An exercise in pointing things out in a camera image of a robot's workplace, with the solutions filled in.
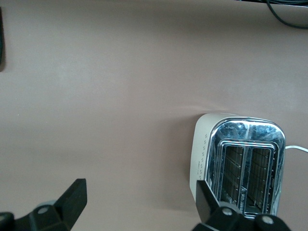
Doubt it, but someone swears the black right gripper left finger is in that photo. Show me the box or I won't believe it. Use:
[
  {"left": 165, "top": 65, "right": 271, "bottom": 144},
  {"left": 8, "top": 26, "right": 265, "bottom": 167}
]
[{"left": 14, "top": 178, "right": 87, "bottom": 231}]

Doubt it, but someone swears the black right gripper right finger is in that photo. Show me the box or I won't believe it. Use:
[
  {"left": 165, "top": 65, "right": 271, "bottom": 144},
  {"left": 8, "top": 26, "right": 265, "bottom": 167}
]
[{"left": 194, "top": 180, "right": 256, "bottom": 231}]

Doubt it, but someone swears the chrome and cream toaster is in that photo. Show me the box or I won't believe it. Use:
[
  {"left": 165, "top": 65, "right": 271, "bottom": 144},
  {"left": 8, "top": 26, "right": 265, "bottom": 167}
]
[{"left": 189, "top": 113, "right": 287, "bottom": 219}]

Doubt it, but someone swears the white toaster power cord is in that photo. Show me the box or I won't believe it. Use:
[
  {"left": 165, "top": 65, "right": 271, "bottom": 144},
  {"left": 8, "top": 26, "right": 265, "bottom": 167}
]
[{"left": 285, "top": 144, "right": 308, "bottom": 154}]

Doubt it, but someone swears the black looped floor cable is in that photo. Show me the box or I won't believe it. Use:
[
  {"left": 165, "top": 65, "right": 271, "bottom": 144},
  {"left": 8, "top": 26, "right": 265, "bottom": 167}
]
[{"left": 265, "top": 0, "right": 308, "bottom": 27}]

